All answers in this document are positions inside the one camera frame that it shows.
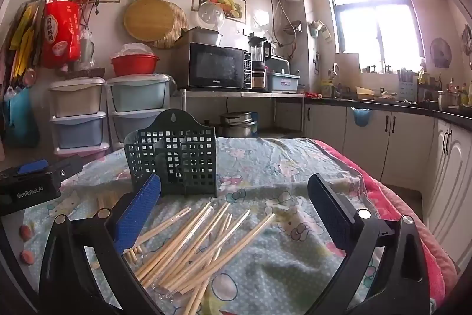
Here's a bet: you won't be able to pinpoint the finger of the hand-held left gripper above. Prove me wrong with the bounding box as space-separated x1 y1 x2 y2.
14 159 50 176
48 154 85 185

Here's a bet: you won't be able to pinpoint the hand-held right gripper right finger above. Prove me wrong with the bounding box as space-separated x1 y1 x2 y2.
307 173 432 315

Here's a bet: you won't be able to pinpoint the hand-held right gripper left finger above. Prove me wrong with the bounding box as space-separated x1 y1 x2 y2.
39 174 163 315

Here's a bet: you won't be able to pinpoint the bunch of bamboo chopsticks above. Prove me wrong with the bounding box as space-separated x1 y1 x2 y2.
94 191 277 315

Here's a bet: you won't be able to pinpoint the green plastic utensil basket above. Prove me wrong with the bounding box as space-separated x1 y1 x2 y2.
124 109 218 198

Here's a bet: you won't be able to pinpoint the blue plastic bag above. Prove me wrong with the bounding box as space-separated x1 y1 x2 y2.
4 86 39 148

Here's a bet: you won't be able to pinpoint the cream-topped plastic drawer unit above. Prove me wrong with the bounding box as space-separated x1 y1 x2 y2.
48 77 111 159

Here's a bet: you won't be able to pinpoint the red blanket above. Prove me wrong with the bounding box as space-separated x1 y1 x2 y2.
313 140 461 304

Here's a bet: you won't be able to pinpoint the cartoon printed blanket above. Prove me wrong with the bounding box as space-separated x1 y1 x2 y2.
22 136 384 315

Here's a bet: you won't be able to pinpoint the blue hanging bin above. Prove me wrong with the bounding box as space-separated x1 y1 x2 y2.
351 107 372 127

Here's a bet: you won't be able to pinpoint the white kitchen cabinets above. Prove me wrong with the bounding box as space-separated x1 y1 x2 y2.
304 103 472 264

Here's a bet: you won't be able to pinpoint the green-topped plastic drawer unit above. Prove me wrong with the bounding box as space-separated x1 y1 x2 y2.
106 73 172 149

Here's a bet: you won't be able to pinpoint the black kitchen countertop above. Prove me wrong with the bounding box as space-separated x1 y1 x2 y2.
304 97 472 131

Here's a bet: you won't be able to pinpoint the red plastic basin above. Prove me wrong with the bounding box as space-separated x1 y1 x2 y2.
111 55 161 77

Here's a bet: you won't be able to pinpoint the stacked steel pots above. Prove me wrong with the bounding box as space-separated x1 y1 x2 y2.
217 111 259 138

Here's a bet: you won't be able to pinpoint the yellow hanging cloth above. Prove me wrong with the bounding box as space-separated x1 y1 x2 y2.
9 3 41 68

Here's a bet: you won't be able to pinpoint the blue dish box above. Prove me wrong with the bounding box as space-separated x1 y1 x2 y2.
267 71 301 93

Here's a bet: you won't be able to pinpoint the red shopping bag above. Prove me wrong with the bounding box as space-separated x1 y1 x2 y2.
42 0 82 69

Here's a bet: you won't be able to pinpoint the white metal shelf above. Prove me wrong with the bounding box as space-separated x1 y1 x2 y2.
179 88 306 138

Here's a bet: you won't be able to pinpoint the blue utensil rack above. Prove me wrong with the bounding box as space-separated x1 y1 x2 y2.
397 68 419 102

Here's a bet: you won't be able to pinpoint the steel pot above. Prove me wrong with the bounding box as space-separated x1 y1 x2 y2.
437 91 461 111

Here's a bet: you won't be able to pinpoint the round bamboo board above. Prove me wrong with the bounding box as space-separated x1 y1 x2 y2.
123 0 175 43

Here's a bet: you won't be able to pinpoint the black microwave oven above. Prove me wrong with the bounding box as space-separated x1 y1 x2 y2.
188 42 252 90

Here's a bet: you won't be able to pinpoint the blender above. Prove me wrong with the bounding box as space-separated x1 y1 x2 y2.
248 35 273 91

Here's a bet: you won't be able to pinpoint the condiment bottles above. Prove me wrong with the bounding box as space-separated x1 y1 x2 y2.
448 78 472 106

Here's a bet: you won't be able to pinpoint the round woven mat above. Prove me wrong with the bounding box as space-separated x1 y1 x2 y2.
149 1 189 50

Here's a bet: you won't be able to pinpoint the grey cooking pot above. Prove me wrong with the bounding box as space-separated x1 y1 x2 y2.
186 27 224 47

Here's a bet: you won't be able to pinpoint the kitchen window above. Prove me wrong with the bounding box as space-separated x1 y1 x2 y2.
322 0 425 70

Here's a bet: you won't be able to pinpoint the clear round lid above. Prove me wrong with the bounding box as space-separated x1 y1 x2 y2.
198 1 225 31

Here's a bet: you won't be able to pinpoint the small wall fan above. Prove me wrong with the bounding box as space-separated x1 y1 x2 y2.
430 38 452 69

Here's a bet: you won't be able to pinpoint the water heater hoses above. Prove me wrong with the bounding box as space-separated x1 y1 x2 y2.
269 0 296 44

